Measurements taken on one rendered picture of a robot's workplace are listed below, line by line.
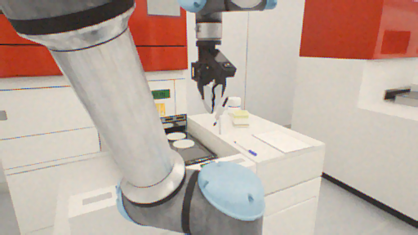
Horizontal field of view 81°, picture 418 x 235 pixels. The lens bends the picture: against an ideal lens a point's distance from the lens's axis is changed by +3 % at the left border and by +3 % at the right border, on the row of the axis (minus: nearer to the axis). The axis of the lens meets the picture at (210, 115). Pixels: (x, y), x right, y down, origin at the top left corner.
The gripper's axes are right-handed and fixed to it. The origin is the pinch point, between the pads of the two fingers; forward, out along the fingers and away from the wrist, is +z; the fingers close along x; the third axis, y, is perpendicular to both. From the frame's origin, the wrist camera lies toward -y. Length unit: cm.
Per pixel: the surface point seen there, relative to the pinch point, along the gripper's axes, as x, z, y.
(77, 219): 38.1, 21.0, -4.0
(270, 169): -21.4, 23.4, -3.8
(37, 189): 57, 43, 59
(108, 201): 31.2, 19.7, -1.8
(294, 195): -35, 38, -4
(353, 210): -155, 116, 36
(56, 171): 49, 37, 59
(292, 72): -251, 21, 207
